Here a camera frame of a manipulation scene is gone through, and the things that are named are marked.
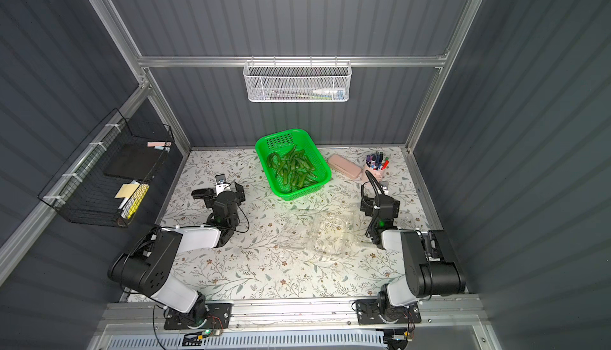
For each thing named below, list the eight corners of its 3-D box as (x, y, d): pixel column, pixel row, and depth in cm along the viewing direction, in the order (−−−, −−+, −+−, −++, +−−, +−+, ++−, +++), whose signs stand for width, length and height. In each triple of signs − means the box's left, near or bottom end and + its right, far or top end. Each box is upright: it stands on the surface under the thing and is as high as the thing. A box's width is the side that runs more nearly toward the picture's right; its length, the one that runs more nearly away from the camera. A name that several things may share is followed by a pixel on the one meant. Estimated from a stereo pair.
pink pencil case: (326, 163, 117) (326, 159, 114) (332, 156, 120) (333, 152, 117) (355, 179, 110) (356, 175, 108) (361, 172, 113) (362, 167, 111)
